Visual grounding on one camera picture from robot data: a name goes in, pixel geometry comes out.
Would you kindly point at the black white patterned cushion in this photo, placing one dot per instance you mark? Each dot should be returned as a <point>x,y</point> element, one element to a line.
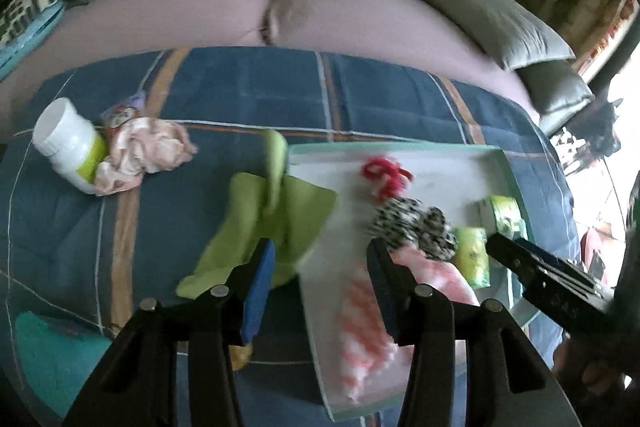
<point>22,16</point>

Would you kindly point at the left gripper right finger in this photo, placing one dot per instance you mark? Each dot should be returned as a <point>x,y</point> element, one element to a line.
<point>507,383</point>

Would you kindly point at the red yarn scrunchie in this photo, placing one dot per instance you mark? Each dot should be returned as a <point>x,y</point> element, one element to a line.
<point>388,178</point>

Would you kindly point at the pink seat cover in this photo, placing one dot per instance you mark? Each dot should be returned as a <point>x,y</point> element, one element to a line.
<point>403,32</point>

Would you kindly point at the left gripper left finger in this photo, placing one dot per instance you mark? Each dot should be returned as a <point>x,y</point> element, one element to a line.
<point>135,382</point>

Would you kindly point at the green cloth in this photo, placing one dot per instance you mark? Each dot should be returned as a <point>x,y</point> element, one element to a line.
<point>289,211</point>

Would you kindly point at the green tissue pack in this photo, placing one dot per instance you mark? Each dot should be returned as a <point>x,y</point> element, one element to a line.
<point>501,214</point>

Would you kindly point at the pink white striped towel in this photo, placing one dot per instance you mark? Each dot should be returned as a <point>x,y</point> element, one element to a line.
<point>366,349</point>

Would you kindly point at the white tray teal rim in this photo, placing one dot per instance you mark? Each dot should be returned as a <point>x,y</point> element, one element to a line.
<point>455,178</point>

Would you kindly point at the blue plaid blanket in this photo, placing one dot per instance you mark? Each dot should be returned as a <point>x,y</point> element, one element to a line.
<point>57,243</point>

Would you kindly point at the green tea box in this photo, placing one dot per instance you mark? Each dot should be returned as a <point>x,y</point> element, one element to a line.
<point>471,257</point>

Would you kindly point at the pink floral cloth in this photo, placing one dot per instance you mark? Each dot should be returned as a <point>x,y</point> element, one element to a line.
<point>141,146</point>

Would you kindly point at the purple wet wipes pack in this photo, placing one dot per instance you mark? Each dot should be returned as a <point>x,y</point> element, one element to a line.
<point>125,110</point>

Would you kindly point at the person's right hand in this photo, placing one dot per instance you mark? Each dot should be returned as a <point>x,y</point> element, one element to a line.
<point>575,364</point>

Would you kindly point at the orange round snack pack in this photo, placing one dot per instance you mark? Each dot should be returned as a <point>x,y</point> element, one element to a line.
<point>240,356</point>

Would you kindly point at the leopard print scrunchie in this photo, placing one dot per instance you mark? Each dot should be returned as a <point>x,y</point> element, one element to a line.
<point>404,221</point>

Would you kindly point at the white pill bottle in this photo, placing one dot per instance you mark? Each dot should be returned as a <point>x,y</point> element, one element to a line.
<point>74,147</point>

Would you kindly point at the teal box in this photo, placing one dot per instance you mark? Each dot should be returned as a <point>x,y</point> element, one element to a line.
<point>57,357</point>

